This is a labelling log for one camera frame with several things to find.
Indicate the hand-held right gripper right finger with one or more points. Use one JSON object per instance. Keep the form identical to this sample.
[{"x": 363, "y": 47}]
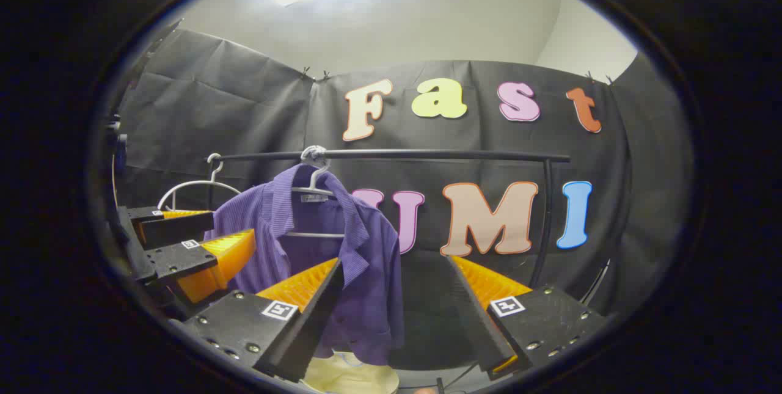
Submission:
[{"x": 476, "y": 327}]

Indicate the black clothes rail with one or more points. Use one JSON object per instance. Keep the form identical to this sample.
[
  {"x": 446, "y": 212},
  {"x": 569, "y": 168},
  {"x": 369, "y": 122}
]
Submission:
[{"x": 427, "y": 154}]

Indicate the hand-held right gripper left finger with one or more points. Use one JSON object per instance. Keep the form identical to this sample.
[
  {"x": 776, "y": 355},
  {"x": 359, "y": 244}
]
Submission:
[{"x": 305, "y": 333}]

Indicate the black backdrop cloth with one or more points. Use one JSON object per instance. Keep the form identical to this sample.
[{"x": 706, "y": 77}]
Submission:
[{"x": 244, "y": 107}]

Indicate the purple ribbed shirt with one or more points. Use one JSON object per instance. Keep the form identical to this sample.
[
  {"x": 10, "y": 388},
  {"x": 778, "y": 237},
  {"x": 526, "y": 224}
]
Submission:
[{"x": 366, "y": 272}]

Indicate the white plastic hanger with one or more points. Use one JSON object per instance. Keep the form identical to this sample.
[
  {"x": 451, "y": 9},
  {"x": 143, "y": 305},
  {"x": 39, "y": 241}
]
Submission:
[{"x": 195, "y": 182}]

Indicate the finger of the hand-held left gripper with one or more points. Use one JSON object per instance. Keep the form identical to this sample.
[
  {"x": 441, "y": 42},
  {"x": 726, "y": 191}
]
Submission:
[
  {"x": 177, "y": 229},
  {"x": 183, "y": 259}
]

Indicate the white hanger with taped hook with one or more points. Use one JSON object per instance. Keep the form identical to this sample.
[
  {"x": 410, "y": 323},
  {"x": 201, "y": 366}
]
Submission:
[{"x": 314, "y": 156}]

